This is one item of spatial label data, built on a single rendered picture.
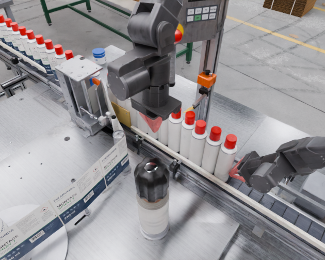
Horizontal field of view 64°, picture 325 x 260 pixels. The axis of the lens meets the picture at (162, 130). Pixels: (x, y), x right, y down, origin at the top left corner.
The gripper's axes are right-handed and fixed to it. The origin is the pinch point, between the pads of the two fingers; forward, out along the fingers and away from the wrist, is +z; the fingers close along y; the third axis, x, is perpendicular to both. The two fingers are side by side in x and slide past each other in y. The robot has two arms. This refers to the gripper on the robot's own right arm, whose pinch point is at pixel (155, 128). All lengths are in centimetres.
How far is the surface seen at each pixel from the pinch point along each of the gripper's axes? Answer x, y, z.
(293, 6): 408, -80, 95
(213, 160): 18.4, 9.5, 22.1
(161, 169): -7.6, 8.4, 1.5
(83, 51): 132, -234, 116
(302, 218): 23, 40, 30
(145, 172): -10.5, 6.3, 1.5
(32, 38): 18, -94, 14
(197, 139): 16.6, 3.3, 14.6
